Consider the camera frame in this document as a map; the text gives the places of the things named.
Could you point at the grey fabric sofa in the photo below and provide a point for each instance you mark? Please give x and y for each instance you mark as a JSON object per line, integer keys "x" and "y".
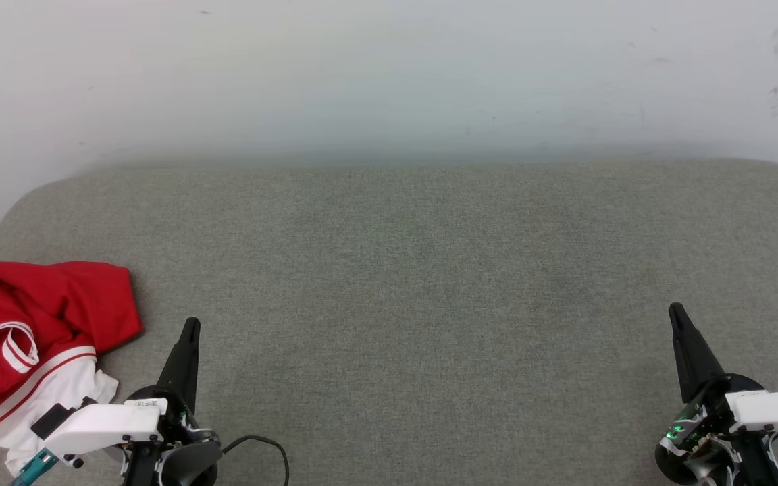
{"x": 389, "y": 304}

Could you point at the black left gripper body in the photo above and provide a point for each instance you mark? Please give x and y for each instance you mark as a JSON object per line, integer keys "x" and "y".
{"x": 176, "y": 422}

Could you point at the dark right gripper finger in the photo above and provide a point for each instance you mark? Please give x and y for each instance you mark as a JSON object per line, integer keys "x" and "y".
{"x": 693, "y": 358}

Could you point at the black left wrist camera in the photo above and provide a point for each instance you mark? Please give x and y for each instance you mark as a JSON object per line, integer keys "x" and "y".
{"x": 50, "y": 420}

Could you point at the red and white basketball jersey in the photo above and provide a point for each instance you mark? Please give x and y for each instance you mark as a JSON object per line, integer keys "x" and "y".
{"x": 58, "y": 297}

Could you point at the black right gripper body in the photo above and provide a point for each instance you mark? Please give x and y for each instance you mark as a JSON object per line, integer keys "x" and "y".
{"x": 689, "y": 422}

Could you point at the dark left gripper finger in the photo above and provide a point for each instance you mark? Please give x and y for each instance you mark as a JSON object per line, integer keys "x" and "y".
{"x": 183, "y": 364}

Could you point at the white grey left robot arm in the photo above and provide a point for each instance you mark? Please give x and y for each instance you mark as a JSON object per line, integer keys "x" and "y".
{"x": 193, "y": 462}

